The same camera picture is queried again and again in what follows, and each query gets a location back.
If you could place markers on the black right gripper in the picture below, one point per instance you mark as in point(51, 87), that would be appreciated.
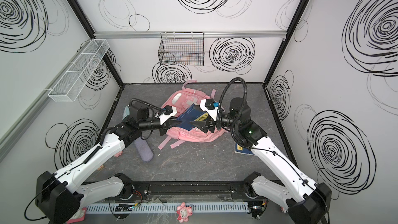
point(210, 125)

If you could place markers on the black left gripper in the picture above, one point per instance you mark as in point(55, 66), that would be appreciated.
point(163, 124)

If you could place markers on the blue book yellow label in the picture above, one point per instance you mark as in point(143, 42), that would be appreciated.
point(241, 150)
point(193, 113)

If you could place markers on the pink student backpack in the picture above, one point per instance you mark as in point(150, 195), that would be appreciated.
point(187, 103)

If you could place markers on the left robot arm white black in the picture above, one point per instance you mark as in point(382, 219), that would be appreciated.
point(60, 195)

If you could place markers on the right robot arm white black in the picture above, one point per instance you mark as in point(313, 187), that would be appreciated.
point(306, 201)

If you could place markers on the purple pencil pouch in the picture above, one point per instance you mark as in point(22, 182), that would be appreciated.
point(144, 149)

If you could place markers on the teal folded cloth pouch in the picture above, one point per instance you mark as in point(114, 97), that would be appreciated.
point(126, 112)

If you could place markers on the small pink eraser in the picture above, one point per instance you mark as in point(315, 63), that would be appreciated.
point(118, 154)

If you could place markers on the pink plush toy centre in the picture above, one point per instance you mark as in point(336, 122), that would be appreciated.
point(184, 212)

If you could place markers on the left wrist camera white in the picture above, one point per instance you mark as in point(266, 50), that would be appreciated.
point(169, 111)

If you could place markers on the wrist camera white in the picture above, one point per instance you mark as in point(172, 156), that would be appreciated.
point(209, 104)
point(169, 111)

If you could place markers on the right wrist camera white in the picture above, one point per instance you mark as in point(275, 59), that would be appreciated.
point(209, 104)

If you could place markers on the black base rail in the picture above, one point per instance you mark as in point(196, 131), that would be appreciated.
point(235, 190)

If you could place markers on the black wire wall basket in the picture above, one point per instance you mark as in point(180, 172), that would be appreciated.
point(186, 48)

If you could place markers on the white slotted cable duct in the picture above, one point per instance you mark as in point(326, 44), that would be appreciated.
point(167, 208)

